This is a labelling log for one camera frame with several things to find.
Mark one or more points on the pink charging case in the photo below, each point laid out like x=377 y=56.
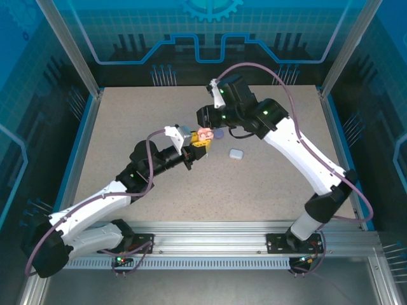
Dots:
x=204 y=133

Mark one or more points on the purple charging case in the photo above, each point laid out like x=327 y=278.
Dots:
x=220 y=134

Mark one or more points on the white charging case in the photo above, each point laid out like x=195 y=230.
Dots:
x=236 y=153

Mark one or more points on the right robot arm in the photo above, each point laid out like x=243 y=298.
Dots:
x=299 y=159

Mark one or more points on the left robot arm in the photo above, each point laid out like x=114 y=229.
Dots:
x=95 y=208

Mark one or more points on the blue table edge strip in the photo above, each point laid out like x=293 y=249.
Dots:
x=339 y=127
x=83 y=127

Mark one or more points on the small LED connector board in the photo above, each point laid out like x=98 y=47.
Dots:
x=121 y=259
x=306 y=259

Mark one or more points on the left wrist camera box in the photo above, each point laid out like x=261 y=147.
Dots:
x=184 y=133

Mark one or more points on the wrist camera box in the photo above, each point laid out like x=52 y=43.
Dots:
x=218 y=98
x=184 y=133

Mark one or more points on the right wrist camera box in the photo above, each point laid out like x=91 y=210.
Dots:
x=218 y=98

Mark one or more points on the aluminium table side rail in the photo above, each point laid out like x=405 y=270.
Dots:
x=332 y=127
x=90 y=127

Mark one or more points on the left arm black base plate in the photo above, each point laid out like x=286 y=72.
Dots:
x=141 y=238

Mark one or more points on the aluminium frame rail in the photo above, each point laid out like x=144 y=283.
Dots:
x=206 y=235

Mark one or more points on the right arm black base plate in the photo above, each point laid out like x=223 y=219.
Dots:
x=275 y=244

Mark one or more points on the aluminium frame post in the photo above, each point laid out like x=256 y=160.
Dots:
x=68 y=47
x=349 y=47

